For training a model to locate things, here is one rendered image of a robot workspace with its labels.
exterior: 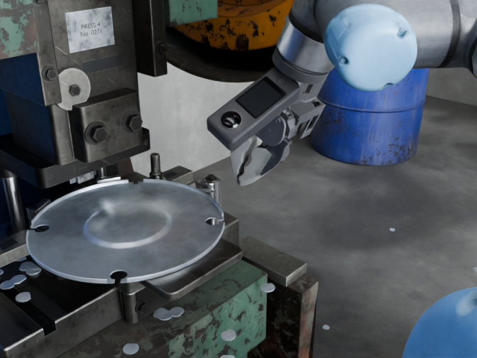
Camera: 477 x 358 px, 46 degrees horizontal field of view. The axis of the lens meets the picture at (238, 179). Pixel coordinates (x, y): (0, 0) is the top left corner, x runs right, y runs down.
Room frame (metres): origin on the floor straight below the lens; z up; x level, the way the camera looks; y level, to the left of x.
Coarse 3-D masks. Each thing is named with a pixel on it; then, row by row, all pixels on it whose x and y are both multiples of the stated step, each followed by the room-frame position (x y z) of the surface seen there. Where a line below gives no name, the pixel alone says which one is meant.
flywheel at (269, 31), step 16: (224, 0) 1.09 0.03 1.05; (240, 0) 1.06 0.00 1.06; (256, 0) 1.04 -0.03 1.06; (272, 0) 1.01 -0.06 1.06; (288, 0) 0.95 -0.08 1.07; (224, 16) 1.04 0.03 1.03; (240, 16) 1.02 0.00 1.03; (256, 16) 0.99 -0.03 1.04; (272, 16) 0.97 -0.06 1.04; (192, 32) 1.10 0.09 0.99; (208, 32) 1.07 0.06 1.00; (224, 32) 1.04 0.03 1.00; (240, 32) 1.02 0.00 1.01; (256, 32) 0.99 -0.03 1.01; (272, 32) 0.97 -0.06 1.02; (224, 48) 1.04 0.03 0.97; (240, 48) 1.02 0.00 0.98; (256, 48) 0.99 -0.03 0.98
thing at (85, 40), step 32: (64, 0) 0.73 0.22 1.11; (96, 0) 0.76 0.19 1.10; (128, 0) 0.80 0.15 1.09; (64, 32) 0.72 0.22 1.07; (96, 32) 0.76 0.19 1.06; (128, 32) 0.80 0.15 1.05; (64, 64) 0.72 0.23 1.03; (96, 64) 0.75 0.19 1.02; (128, 64) 0.79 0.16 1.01; (64, 96) 0.70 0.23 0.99; (96, 96) 0.75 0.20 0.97; (128, 96) 0.75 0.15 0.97; (32, 128) 0.74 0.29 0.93; (64, 128) 0.71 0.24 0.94; (96, 128) 0.70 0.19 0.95; (128, 128) 0.75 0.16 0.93; (64, 160) 0.70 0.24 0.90; (96, 160) 0.71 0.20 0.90
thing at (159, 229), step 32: (96, 192) 0.83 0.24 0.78; (128, 192) 0.83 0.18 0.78; (160, 192) 0.83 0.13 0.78; (192, 192) 0.83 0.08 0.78; (32, 224) 0.72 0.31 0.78; (64, 224) 0.72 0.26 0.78; (96, 224) 0.71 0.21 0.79; (128, 224) 0.71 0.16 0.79; (160, 224) 0.71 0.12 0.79; (192, 224) 0.72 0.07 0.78; (32, 256) 0.63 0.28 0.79; (64, 256) 0.64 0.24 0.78; (96, 256) 0.64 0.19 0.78; (128, 256) 0.64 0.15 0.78; (160, 256) 0.64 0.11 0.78; (192, 256) 0.64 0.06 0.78
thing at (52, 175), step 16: (144, 128) 0.85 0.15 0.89; (0, 144) 0.78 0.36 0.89; (144, 144) 0.82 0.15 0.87; (0, 160) 0.76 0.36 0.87; (16, 160) 0.73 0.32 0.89; (32, 160) 0.72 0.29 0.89; (112, 160) 0.77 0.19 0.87; (0, 176) 0.78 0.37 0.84; (32, 176) 0.70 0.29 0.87; (48, 176) 0.69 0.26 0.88; (64, 176) 0.71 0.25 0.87
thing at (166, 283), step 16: (224, 240) 0.68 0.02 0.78; (208, 256) 0.64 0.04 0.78; (224, 256) 0.64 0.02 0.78; (240, 256) 0.65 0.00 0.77; (176, 272) 0.61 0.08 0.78; (192, 272) 0.61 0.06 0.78; (208, 272) 0.61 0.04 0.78; (128, 288) 0.66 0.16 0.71; (144, 288) 0.67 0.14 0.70; (160, 288) 0.57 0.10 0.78; (176, 288) 0.57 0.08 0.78; (192, 288) 0.58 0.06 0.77; (128, 304) 0.66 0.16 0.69; (144, 304) 0.66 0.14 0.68; (160, 304) 0.69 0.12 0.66; (128, 320) 0.66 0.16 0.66
